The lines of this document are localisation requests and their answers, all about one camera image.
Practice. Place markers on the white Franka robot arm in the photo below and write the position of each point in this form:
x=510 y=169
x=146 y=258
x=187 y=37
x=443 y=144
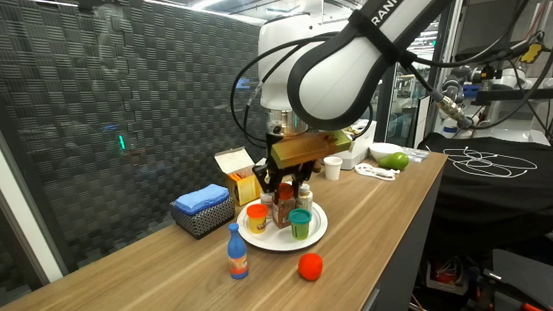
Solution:
x=339 y=81

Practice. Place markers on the white foam cup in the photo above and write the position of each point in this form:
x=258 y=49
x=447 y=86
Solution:
x=332 y=167

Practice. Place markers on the yellow tub orange lid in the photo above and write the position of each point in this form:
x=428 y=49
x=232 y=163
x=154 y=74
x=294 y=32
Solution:
x=258 y=219

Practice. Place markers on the pill bottle green label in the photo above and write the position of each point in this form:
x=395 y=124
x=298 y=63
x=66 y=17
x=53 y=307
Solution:
x=305 y=198

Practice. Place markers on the orange plush ball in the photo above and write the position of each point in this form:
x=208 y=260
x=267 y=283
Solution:
x=310 y=267

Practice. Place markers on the small tub teal lid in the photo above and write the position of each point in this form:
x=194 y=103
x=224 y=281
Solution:
x=300 y=226

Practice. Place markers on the open yellow cardboard box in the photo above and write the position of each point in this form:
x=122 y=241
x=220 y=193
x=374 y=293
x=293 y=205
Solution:
x=243 y=179

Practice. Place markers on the white bowl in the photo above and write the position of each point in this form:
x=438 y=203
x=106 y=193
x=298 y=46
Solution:
x=383 y=151

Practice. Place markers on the blue folded cloth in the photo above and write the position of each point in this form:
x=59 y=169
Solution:
x=201 y=200

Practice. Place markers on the blue bottle orange label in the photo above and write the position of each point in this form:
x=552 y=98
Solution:
x=237 y=253

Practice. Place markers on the white paper plate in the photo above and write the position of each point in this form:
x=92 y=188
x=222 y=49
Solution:
x=282 y=239

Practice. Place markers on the white smart garden appliance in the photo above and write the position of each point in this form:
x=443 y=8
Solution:
x=362 y=148

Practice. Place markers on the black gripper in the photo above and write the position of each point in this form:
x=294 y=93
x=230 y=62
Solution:
x=270 y=151

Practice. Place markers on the spice jar orange lid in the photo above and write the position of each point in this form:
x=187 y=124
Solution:
x=284 y=208

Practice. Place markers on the clear plastic wrapper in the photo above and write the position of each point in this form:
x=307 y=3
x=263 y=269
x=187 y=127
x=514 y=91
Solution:
x=415 y=155

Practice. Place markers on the white background machine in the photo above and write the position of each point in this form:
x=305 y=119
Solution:
x=455 y=131

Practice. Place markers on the red white floor box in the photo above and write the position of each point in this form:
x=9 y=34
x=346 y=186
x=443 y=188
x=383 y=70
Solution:
x=447 y=279

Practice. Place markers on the grey woven basket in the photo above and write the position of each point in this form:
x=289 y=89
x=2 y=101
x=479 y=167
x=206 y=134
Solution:
x=201 y=222

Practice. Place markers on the green fruit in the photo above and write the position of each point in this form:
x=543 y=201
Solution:
x=396 y=162

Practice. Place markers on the black side table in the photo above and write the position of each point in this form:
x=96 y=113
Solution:
x=490 y=196

